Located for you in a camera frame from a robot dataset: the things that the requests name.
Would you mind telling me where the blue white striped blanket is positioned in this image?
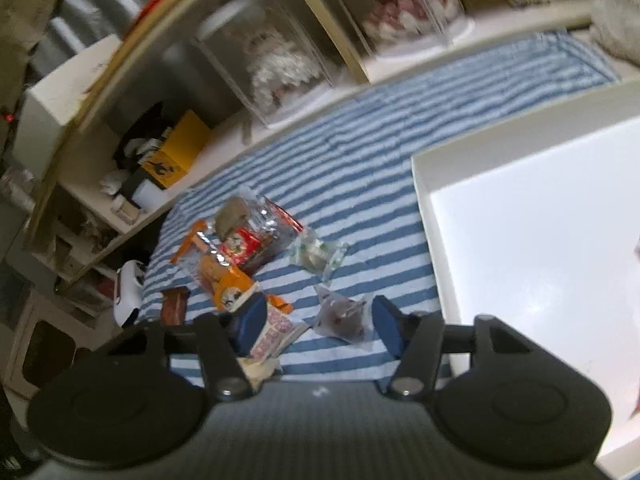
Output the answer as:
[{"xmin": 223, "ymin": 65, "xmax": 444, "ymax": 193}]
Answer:
[{"xmin": 135, "ymin": 30, "xmax": 621, "ymax": 391}]

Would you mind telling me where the white framed cabinet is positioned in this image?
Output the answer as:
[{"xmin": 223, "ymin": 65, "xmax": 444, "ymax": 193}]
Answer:
[{"xmin": 2, "ymin": 287, "xmax": 98, "ymax": 401}]

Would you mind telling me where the white cardboard box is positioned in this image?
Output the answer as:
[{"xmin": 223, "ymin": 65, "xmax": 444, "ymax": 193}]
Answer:
[{"xmin": 12, "ymin": 35, "xmax": 126, "ymax": 181}]

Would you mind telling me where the white round jar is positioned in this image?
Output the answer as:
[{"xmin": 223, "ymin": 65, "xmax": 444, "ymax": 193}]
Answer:
[{"xmin": 132, "ymin": 182, "xmax": 166, "ymax": 213}]

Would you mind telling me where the dark brown snack clear packet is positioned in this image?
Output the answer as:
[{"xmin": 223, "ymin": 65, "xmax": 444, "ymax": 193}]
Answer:
[{"xmin": 312, "ymin": 284, "xmax": 373, "ymax": 346}]

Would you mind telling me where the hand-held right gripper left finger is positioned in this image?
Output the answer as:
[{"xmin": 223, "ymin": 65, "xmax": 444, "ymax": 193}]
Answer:
[{"xmin": 100, "ymin": 291, "xmax": 271, "ymax": 403}]

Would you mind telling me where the small beige jar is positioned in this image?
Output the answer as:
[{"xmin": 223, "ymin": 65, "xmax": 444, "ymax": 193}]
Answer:
[{"xmin": 111, "ymin": 195, "xmax": 141, "ymax": 223}]

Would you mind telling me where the orange snack packet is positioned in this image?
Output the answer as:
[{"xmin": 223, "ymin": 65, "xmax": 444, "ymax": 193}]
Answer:
[{"xmin": 170, "ymin": 220, "xmax": 291, "ymax": 313}]

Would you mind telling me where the green white snack packet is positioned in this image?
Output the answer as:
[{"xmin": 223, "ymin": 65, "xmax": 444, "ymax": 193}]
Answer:
[{"xmin": 289, "ymin": 227, "xmax": 349, "ymax": 283}]

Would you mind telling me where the white shallow box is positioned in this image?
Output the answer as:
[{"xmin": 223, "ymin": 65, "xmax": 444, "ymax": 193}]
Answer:
[{"xmin": 411, "ymin": 77, "xmax": 640, "ymax": 480}]

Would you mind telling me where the doll in white dress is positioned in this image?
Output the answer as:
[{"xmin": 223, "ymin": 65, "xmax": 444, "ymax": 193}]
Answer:
[{"xmin": 245, "ymin": 25, "xmax": 326, "ymax": 111}]

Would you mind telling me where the crumpled white tissue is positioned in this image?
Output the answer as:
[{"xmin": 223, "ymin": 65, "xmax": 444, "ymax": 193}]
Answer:
[{"xmin": 99, "ymin": 169, "xmax": 132, "ymax": 197}]

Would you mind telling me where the red snack packet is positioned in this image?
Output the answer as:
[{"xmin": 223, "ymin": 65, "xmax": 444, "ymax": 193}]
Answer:
[{"xmin": 215, "ymin": 197, "xmax": 306, "ymax": 276}]

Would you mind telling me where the brown chocolate packet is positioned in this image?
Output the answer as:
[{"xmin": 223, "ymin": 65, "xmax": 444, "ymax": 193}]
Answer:
[{"xmin": 160, "ymin": 286, "xmax": 192, "ymax": 328}]

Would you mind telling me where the white plastic device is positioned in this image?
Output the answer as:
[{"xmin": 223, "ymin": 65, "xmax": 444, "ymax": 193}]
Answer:
[{"xmin": 112, "ymin": 260, "xmax": 148, "ymax": 328}]

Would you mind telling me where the white-dress doll in case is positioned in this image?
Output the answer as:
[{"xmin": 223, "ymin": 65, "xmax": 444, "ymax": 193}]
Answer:
[{"xmin": 197, "ymin": 0, "xmax": 346, "ymax": 128}]

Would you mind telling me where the red cloth item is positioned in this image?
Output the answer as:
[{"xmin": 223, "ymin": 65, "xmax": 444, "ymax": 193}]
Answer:
[{"xmin": 132, "ymin": 0, "xmax": 176, "ymax": 26}]

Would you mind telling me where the black bag with paper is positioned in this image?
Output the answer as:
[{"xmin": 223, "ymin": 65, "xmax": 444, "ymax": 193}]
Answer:
[{"xmin": 112, "ymin": 102, "xmax": 173, "ymax": 181}]

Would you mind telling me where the clear packet with brown cake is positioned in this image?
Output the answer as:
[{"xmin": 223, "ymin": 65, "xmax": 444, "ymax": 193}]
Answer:
[{"xmin": 212, "ymin": 187, "xmax": 271, "ymax": 241}]

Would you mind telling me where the grey curtain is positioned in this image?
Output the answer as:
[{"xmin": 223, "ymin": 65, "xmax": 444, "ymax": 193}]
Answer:
[{"xmin": 35, "ymin": 0, "xmax": 241, "ymax": 76}]

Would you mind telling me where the red-dress doll in case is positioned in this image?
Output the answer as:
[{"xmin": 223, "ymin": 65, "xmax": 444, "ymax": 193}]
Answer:
[{"xmin": 310, "ymin": 0, "xmax": 476, "ymax": 53}]

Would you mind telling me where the yellow cardboard box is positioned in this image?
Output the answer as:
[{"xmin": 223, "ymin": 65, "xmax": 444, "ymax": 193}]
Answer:
[{"xmin": 137, "ymin": 110, "xmax": 212, "ymax": 191}]

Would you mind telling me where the white fluffy cushion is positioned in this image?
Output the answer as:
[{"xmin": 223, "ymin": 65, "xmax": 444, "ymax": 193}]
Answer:
[{"xmin": 585, "ymin": 0, "xmax": 640, "ymax": 68}]

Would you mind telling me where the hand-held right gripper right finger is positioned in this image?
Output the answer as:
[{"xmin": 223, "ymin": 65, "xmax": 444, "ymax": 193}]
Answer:
[{"xmin": 371, "ymin": 294, "xmax": 532, "ymax": 403}]

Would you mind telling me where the wooden shelf unit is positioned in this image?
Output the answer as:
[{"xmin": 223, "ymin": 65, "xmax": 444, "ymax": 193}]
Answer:
[{"xmin": 22, "ymin": 0, "xmax": 596, "ymax": 291}]

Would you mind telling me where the pink patterned snack packet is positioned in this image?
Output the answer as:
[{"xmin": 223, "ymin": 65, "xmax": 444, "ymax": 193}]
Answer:
[{"xmin": 250, "ymin": 305, "xmax": 311, "ymax": 363}]

